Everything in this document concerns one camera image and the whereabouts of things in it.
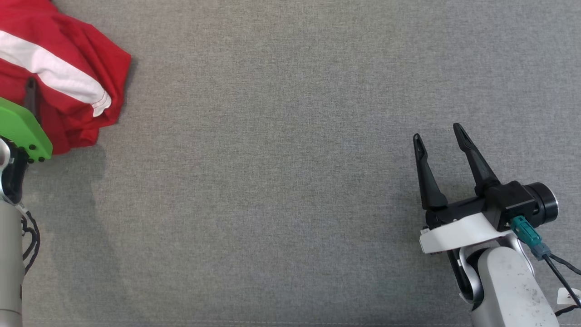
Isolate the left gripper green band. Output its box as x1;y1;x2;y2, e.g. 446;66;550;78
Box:
0;77;53;204

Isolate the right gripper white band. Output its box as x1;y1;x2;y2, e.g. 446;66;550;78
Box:
413;123;513;254

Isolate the red shorts white trim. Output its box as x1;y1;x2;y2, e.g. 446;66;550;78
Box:
0;0;132;156

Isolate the black right arm cable teal plug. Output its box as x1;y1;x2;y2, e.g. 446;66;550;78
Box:
509;216;581;317

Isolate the black arm cable teal plug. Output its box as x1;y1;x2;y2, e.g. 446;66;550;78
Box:
20;204;41;275
509;216;581;317

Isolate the black left arm cable teal plug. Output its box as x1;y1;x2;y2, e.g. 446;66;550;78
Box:
20;204;41;275

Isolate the white cable tag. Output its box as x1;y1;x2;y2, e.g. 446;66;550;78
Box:
557;287;581;306

